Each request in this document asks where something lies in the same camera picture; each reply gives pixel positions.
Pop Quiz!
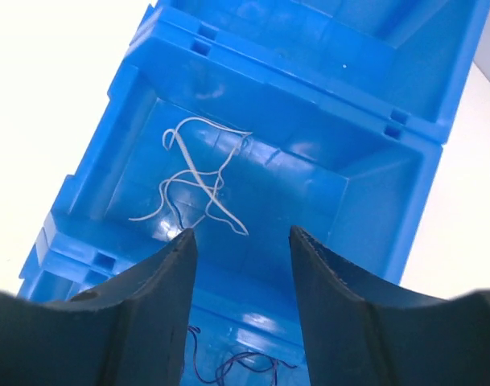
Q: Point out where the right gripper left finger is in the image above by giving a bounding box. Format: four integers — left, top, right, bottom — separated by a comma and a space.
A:
0, 229, 198, 385

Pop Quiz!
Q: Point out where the dark blue cable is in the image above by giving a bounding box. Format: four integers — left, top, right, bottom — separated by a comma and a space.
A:
163, 196, 298, 385

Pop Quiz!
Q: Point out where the blue three-compartment bin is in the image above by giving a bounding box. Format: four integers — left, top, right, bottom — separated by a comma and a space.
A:
19, 1, 490, 385

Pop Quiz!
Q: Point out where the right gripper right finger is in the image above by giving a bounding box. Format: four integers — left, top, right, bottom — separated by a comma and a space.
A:
290, 226, 490, 385

